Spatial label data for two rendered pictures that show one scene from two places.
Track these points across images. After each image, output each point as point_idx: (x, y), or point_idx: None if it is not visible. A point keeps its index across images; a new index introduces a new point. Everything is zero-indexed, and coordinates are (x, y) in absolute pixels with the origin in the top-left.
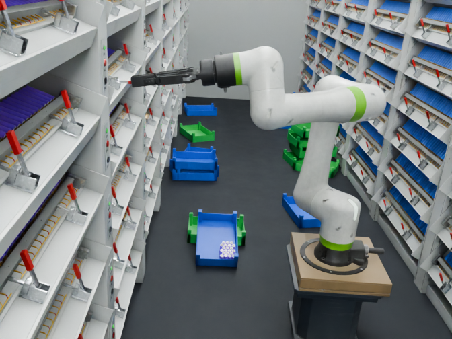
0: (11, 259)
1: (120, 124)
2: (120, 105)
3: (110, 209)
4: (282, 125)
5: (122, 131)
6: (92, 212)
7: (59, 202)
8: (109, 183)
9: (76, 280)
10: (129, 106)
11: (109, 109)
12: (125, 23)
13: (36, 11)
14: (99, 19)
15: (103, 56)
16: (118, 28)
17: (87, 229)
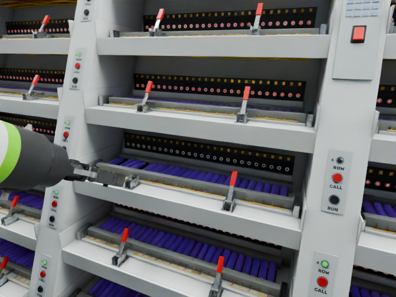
0: None
1: (208, 280)
2: (275, 283)
3: (51, 276)
4: None
5: (190, 281)
6: (13, 230)
7: (29, 213)
8: (54, 247)
9: (15, 281)
10: (281, 295)
11: (82, 185)
12: (188, 131)
13: (38, 92)
14: (58, 98)
15: (66, 129)
16: (151, 128)
17: (12, 240)
